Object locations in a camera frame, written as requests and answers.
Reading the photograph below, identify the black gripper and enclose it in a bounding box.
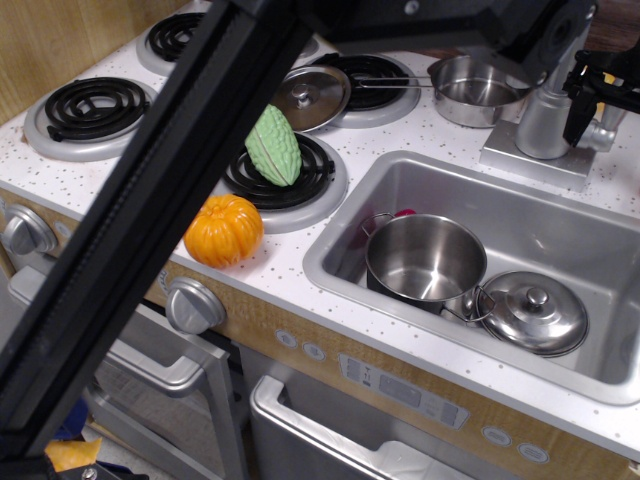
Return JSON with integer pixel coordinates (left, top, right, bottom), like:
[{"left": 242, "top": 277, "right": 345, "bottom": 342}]
[{"left": 563, "top": 43, "right": 639, "bottom": 147}]

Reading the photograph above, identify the steel lid on stove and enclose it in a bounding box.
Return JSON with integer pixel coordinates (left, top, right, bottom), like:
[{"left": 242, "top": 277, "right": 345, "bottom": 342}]
[{"left": 271, "top": 65, "right": 351, "bottom": 132}]

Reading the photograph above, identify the green toy bitter gourd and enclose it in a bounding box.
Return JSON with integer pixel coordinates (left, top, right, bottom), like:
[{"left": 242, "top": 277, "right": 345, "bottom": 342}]
[{"left": 244, "top": 104, "right": 302, "bottom": 187}]

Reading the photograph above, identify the right silver stove knob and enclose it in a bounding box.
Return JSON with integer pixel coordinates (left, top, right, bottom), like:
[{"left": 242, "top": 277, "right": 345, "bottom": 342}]
[{"left": 165, "top": 277, "right": 227, "bottom": 335}]

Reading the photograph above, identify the silver toy faucet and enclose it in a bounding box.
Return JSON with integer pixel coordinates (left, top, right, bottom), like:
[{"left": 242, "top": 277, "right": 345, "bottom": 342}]
[{"left": 480, "top": 32, "right": 599, "bottom": 192}]

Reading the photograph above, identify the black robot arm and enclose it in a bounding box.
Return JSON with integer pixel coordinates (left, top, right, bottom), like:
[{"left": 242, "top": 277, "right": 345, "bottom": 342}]
[{"left": 1, "top": 1, "right": 639, "bottom": 479}]

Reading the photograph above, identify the grey control panel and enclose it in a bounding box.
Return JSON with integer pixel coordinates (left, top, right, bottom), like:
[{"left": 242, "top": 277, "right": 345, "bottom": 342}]
[{"left": 338, "top": 353, "right": 470, "bottom": 431}]

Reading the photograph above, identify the back left black burner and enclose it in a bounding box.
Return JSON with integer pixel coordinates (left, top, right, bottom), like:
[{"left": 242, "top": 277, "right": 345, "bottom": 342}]
[{"left": 136, "top": 12, "right": 205, "bottom": 77}]

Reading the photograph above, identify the left silver stove knob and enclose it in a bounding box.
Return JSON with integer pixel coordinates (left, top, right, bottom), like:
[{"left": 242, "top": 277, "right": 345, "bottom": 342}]
[{"left": 1, "top": 204, "right": 58, "bottom": 255}]

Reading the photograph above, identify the orange toy pumpkin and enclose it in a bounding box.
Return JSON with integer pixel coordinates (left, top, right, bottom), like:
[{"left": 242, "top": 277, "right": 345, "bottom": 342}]
[{"left": 183, "top": 194, "right": 264, "bottom": 269}]

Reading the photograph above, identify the steel pot in sink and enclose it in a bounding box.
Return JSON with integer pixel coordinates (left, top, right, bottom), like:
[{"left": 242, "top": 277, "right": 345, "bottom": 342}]
[{"left": 360, "top": 213, "right": 488, "bottom": 323}]

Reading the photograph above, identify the silver stove knob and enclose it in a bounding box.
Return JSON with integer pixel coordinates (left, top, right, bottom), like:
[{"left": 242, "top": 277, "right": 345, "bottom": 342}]
[
  {"left": 165, "top": 277, "right": 227, "bottom": 335},
  {"left": 1, "top": 204, "right": 58, "bottom": 255}
]

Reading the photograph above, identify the steel lid in sink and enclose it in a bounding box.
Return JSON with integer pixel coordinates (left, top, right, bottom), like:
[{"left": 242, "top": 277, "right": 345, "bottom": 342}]
[{"left": 463, "top": 271, "right": 590, "bottom": 357}]

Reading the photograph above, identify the silver toy faucet lever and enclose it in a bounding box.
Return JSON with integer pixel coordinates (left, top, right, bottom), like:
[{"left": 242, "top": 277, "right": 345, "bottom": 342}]
[{"left": 578, "top": 105, "right": 626, "bottom": 152}]

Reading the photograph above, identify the front right black burner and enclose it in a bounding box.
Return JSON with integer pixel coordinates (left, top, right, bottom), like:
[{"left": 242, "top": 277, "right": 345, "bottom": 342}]
[{"left": 220, "top": 130, "right": 349, "bottom": 235}]

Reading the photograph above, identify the back right black burner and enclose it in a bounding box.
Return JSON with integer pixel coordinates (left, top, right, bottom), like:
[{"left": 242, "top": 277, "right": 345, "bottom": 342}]
[{"left": 310, "top": 53, "right": 421, "bottom": 129}]

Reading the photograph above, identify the toy oven door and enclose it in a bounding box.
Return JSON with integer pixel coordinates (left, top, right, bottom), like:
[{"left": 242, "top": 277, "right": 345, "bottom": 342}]
[{"left": 7, "top": 265, "right": 251, "bottom": 480}]

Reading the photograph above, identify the steel saucepan with handle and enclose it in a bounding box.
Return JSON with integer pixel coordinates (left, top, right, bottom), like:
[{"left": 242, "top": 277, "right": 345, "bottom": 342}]
[{"left": 357, "top": 54, "right": 532, "bottom": 129}]

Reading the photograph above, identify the toy dishwasher door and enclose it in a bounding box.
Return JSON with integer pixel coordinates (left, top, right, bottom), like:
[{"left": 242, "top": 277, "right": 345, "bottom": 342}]
[{"left": 250, "top": 375, "right": 511, "bottom": 479}]

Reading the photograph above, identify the front left black burner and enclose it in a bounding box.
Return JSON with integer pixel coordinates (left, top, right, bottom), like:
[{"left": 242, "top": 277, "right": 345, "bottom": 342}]
[{"left": 23, "top": 77, "right": 157, "bottom": 162}]

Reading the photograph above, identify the silver toy sink basin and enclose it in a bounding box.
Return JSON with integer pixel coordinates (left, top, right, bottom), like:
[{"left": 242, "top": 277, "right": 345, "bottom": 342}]
[{"left": 303, "top": 151, "right": 639, "bottom": 405}]

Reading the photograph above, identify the pink object in sink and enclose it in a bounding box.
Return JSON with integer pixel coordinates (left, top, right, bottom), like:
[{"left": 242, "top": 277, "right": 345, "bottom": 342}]
[{"left": 394, "top": 209, "right": 416, "bottom": 218}]

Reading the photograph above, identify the black burner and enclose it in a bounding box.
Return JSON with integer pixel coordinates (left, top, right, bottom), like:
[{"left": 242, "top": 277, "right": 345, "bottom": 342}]
[
  {"left": 136, "top": 12, "right": 205, "bottom": 77},
  {"left": 220, "top": 130, "right": 349, "bottom": 235},
  {"left": 23, "top": 77, "right": 157, "bottom": 162},
  {"left": 310, "top": 53, "right": 421, "bottom": 129}
]

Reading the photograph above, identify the yellow object on floor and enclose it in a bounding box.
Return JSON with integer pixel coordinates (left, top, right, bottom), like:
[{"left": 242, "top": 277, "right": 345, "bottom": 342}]
[{"left": 45, "top": 438, "right": 102, "bottom": 473}]

